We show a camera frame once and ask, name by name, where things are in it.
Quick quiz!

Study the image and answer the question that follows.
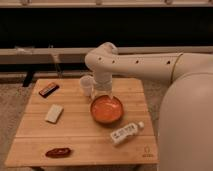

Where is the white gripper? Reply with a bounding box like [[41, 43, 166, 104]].
[[91, 76, 113, 100]]

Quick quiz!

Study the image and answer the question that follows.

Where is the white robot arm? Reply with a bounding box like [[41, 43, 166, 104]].
[[85, 42, 213, 171]]

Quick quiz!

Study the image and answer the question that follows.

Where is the white paper cup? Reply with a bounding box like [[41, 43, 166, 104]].
[[79, 75, 93, 97]]

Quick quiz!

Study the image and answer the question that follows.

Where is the orange bowl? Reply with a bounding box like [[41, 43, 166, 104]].
[[90, 95, 124, 124]]

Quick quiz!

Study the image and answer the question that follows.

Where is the white plastic bottle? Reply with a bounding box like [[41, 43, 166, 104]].
[[110, 121, 145, 145]]

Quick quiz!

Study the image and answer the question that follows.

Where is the white rectangular sponge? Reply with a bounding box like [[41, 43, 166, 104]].
[[45, 104, 63, 123]]

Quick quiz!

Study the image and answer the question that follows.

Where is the wooden table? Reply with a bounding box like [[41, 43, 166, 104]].
[[5, 78, 158, 167]]

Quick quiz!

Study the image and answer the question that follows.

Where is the dark brown snack bar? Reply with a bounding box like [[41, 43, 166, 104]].
[[39, 82, 59, 98]]

